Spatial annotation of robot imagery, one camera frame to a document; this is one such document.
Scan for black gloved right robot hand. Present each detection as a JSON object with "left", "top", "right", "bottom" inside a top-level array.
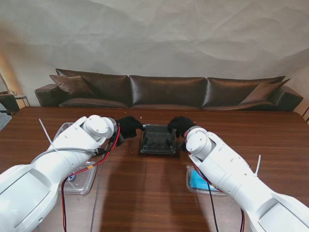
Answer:
[{"left": 168, "top": 116, "right": 197, "bottom": 139}]

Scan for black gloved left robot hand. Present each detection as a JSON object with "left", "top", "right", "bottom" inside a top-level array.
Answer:
[{"left": 115, "top": 116, "right": 145, "bottom": 140}]

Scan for thin clear plastic tray lid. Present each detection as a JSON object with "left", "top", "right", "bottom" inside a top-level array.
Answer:
[{"left": 140, "top": 123, "right": 177, "bottom": 155}]

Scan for clear container with blue clips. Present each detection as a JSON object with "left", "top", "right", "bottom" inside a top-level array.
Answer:
[{"left": 53, "top": 122, "right": 75, "bottom": 141}]

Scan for black ribbed plastic tray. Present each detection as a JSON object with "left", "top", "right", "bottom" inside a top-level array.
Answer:
[{"left": 140, "top": 124, "right": 176, "bottom": 155}]

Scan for dark brown leather sofa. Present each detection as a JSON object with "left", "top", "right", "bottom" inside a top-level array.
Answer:
[{"left": 34, "top": 68, "right": 304, "bottom": 112}]

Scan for clear lid with blue insert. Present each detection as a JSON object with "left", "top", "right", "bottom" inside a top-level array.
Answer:
[{"left": 185, "top": 166, "right": 227, "bottom": 196}]

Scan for clear lid with blue label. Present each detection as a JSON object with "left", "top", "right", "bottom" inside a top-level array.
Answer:
[{"left": 57, "top": 160, "right": 97, "bottom": 195}]

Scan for brown leather cushion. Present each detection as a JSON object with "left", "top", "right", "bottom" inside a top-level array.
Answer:
[
  {"left": 49, "top": 74, "right": 97, "bottom": 99},
  {"left": 239, "top": 78, "right": 291, "bottom": 105}
]

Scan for white zip tie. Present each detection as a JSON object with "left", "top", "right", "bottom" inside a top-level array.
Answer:
[
  {"left": 253, "top": 154, "right": 262, "bottom": 177},
  {"left": 39, "top": 118, "right": 58, "bottom": 153}
]

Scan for small side table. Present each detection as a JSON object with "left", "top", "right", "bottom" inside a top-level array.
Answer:
[{"left": 13, "top": 91, "right": 31, "bottom": 107}]

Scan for black office chair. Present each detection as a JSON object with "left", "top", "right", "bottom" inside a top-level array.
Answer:
[{"left": 0, "top": 93, "right": 20, "bottom": 116}]

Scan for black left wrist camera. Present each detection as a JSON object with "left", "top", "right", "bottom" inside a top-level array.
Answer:
[{"left": 107, "top": 134, "right": 125, "bottom": 148}]

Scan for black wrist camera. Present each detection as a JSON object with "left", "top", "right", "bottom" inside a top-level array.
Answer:
[
  {"left": 107, "top": 134, "right": 125, "bottom": 148},
  {"left": 178, "top": 139, "right": 189, "bottom": 153}
]

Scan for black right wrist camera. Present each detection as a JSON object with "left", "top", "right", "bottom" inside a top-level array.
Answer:
[{"left": 178, "top": 139, "right": 189, "bottom": 153}]

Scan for grey network cable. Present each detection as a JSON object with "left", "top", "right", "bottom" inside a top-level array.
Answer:
[{"left": 48, "top": 147, "right": 107, "bottom": 155}]

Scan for red black right arm cables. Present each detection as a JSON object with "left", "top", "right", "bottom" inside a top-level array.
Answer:
[{"left": 193, "top": 164, "right": 247, "bottom": 232}]

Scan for red black arm cables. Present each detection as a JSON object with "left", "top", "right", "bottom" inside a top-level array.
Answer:
[
  {"left": 60, "top": 123, "right": 121, "bottom": 232},
  {"left": 193, "top": 164, "right": 247, "bottom": 232}
]

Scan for red black left arm cables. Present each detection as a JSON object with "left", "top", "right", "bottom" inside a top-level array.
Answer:
[{"left": 60, "top": 123, "right": 121, "bottom": 232}]

